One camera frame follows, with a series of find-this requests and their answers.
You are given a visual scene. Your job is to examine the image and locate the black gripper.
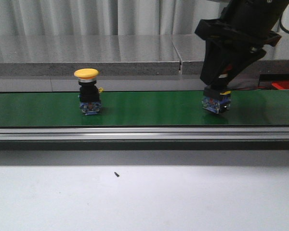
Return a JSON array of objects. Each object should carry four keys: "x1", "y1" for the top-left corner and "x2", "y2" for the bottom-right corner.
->
[{"x1": 195, "y1": 0, "x2": 289, "y2": 86}]

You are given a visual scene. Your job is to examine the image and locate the grey stone counter slab right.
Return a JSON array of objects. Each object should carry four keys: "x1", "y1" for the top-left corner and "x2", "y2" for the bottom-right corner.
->
[{"x1": 172, "y1": 32, "x2": 289, "y2": 75}]

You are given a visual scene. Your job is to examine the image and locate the grey stone counter slab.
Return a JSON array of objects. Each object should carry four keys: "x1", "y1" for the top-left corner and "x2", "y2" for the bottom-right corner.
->
[
  {"x1": 172, "y1": 32, "x2": 289, "y2": 75},
  {"x1": 0, "y1": 35, "x2": 181, "y2": 76}
]

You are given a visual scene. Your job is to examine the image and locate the red plastic tray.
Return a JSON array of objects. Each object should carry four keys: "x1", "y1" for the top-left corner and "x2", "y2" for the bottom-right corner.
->
[{"x1": 272, "y1": 80, "x2": 289, "y2": 90}]

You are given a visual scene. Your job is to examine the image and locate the green conveyor belt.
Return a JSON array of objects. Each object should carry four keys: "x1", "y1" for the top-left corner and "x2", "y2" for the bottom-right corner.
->
[{"x1": 0, "y1": 90, "x2": 289, "y2": 127}]

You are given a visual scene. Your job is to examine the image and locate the grey stone counter slab left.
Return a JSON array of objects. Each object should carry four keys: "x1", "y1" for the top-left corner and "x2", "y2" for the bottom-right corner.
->
[{"x1": 0, "y1": 35, "x2": 181, "y2": 76}]

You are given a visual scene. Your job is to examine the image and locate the white pleated curtain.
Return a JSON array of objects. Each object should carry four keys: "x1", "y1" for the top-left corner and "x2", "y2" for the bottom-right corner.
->
[{"x1": 0, "y1": 0, "x2": 289, "y2": 36}]

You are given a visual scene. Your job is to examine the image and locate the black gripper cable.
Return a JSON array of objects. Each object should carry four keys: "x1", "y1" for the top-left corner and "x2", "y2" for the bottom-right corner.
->
[{"x1": 279, "y1": 12, "x2": 289, "y2": 35}]

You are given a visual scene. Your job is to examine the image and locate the aluminium conveyor frame rail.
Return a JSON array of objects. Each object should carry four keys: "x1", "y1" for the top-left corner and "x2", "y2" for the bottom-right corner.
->
[{"x1": 0, "y1": 127, "x2": 289, "y2": 167}]

